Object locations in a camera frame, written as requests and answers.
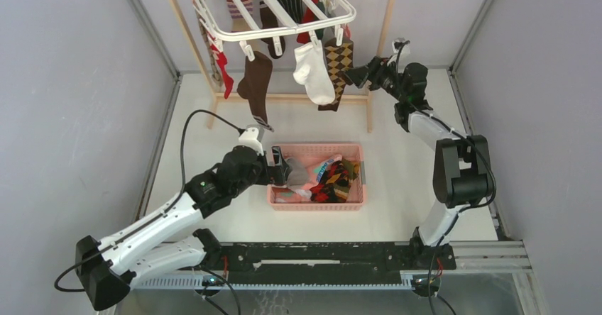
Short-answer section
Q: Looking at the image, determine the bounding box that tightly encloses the red black argyle sock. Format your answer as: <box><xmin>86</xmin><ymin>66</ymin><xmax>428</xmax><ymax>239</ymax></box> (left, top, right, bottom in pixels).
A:
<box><xmin>310</xmin><ymin>160</ymin><xmax>353</xmax><ymax>203</ymax></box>

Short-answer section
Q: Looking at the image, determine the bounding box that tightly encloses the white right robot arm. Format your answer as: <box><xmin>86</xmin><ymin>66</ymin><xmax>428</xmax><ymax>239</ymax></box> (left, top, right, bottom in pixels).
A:
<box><xmin>344</xmin><ymin>57</ymin><xmax>496</xmax><ymax>270</ymax></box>

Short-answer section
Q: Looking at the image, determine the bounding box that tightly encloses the white plastic clip hanger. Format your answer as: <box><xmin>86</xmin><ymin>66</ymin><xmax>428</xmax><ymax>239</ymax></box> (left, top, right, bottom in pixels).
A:
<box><xmin>192</xmin><ymin>0</ymin><xmax>356</xmax><ymax>61</ymax></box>

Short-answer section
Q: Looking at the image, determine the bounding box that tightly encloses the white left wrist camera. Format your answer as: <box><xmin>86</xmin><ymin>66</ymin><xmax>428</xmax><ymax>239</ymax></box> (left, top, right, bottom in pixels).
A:
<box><xmin>239</xmin><ymin>125</ymin><xmax>265</xmax><ymax>155</ymax></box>

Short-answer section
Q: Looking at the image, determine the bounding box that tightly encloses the grey ribbed sock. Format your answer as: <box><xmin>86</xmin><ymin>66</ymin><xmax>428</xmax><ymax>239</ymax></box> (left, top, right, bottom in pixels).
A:
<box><xmin>285</xmin><ymin>157</ymin><xmax>310</xmax><ymax>190</ymax></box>

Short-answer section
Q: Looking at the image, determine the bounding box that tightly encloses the black left camera cable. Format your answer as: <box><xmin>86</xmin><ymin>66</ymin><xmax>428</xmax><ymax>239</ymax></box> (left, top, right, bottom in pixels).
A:
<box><xmin>53</xmin><ymin>109</ymin><xmax>246</xmax><ymax>293</ymax></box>

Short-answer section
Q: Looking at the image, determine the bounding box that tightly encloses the red white patterned sock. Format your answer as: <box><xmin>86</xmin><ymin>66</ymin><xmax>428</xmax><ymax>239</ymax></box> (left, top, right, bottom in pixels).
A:
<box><xmin>296</xmin><ymin>0</ymin><xmax>324</xmax><ymax>44</ymax></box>

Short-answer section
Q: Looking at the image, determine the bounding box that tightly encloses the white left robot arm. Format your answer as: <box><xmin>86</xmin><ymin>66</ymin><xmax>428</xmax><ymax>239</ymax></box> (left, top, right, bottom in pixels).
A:
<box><xmin>75</xmin><ymin>145</ymin><xmax>290</xmax><ymax>311</ymax></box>

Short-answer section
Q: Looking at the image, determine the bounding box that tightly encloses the pink plastic basket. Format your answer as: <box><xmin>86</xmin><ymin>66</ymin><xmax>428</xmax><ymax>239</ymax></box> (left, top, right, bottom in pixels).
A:
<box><xmin>267</xmin><ymin>143</ymin><xmax>366</xmax><ymax>211</ymax></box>

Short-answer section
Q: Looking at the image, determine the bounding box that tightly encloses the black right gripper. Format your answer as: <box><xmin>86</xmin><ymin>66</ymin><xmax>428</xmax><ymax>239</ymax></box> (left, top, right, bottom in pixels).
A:
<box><xmin>344</xmin><ymin>56</ymin><xmax>407</xmax><ymax>103</ymax></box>

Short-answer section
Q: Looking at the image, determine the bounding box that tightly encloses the cream white sock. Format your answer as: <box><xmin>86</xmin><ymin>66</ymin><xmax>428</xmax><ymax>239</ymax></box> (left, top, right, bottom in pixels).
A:
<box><xmin>293</xmin><ymin>41</ymin><xmax>335</xmax><ymax>105</ymax></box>

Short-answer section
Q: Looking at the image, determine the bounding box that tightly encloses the red bear sock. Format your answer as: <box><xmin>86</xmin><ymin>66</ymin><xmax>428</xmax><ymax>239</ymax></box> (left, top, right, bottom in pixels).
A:
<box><xmin>209</xmin><ymin>35</ymin><xmax>234</xmax><ymax>99</ymax></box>

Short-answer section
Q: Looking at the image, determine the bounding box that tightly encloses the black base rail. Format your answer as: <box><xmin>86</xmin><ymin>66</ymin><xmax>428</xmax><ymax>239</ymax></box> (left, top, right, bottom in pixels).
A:
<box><xmin>199</xmin><ymin>238</ymin><xmax>457</xmax><ymax>286</ymax></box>

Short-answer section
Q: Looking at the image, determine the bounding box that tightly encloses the maroon purple striped sock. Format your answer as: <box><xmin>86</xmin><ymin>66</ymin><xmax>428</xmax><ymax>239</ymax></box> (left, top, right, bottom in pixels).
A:
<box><xmin>225</xmin><ymin>0</ymin><xmax>255</xmax><ymax>33</ymax></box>

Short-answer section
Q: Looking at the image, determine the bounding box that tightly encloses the pink patterned sock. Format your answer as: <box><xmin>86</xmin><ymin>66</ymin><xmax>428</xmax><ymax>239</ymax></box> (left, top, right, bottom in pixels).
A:
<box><xmin>275</xmin><ymin>154</ymin><xmax>343</xmax><ymax>204</ymax></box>

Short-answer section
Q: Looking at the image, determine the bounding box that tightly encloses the wooden hanger stand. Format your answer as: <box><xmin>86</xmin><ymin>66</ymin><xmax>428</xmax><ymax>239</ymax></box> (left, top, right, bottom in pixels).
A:
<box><xmin>158</xmin><ymin>0</ymin><xmax>403</xmax><ymax>133</ymax></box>

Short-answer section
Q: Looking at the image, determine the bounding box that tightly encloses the brown sock striped cuff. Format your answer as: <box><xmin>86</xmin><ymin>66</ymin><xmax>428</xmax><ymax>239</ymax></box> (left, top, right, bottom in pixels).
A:
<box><xmin>259</xmin><ymin>0</ymin><xmax>286</xmax><ymax>59</ymax></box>

